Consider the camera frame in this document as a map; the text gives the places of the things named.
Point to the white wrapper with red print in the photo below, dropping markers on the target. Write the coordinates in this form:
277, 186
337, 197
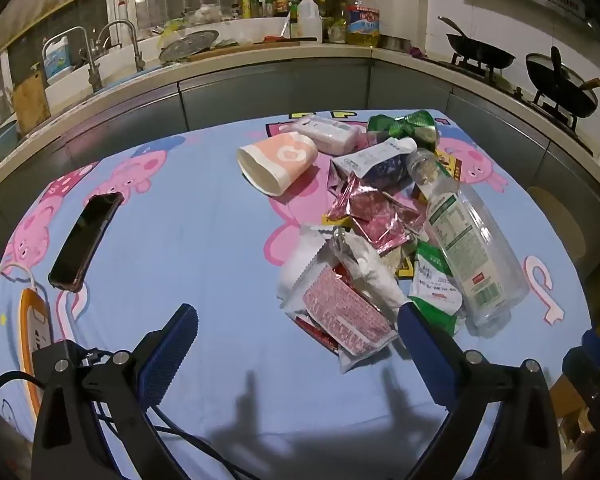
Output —
345, 310

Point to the kitchen counter with grey cabinets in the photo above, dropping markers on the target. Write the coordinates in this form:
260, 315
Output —
280, 90

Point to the glass pot lid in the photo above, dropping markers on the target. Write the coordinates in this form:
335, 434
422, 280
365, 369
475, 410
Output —
187, 46

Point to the green snack bag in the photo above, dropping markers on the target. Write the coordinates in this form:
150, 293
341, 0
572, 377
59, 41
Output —
415, 125

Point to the row of sauce bottles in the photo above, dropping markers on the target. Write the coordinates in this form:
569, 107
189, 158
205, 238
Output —
272, 5

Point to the yellow and brown cardboard box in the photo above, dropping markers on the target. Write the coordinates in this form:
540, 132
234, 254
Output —
450, 165

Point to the green and white packet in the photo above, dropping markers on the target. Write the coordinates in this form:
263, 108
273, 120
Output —
432, 285

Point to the pink foil wrapper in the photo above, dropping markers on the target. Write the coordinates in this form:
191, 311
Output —
375, 215

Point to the chrome faucet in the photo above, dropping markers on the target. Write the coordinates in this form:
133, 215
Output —
137, 52
92, 67

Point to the orange and white power strip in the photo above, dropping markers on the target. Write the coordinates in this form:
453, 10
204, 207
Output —
35, 320

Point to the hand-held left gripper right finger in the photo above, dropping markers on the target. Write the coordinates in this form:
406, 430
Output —
422, 340

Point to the black wok with lid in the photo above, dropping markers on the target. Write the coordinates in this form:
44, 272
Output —
560, 82

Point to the pink paper cup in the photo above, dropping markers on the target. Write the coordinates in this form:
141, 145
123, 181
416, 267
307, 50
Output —
280, 160

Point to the beige round bin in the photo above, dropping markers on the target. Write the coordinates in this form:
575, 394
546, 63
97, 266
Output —
555, 220

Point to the white plastic jug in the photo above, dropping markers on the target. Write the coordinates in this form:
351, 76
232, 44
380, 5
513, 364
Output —
310, 22

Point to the gas stove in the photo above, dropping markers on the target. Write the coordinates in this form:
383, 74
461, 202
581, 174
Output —
510, 85

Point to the long wooden cutting board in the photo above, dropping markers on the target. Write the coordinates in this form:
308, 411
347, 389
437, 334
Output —
245, 47

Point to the yellow cooking oil bottle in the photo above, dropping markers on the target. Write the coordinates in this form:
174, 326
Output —
364, 25

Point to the pink and white tissue pack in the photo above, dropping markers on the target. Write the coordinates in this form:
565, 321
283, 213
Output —
330, 132

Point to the clear plastic bottle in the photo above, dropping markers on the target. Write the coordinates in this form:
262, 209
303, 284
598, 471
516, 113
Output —
470, 245

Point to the black smartphone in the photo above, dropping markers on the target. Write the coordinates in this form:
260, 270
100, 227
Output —
85, 240

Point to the clear plastic bag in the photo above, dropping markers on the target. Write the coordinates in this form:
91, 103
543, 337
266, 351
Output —
370, 265

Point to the blue and white pouch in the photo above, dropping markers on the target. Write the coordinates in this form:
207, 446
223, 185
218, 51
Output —
380, 162

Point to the blue plastic basin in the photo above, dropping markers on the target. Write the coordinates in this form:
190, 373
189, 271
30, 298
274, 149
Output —
0, 142

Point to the blue and white detergent bottle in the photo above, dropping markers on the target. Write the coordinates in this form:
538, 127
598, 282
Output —
59, 62

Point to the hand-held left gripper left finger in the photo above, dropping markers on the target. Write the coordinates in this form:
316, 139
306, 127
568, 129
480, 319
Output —
172, 350

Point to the white basin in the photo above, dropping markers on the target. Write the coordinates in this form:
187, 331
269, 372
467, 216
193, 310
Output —
255, 30

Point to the small metal bowl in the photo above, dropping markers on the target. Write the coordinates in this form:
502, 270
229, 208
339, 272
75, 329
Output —
396, 43

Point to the small wooden cutting board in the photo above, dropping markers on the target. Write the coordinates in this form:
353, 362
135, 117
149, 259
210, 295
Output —
30, 105

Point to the blue cartoon pig printed blanket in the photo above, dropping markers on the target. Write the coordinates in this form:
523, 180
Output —
205, 240

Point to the red snack wrapper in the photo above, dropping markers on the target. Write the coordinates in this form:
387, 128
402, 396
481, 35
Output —
315, 332

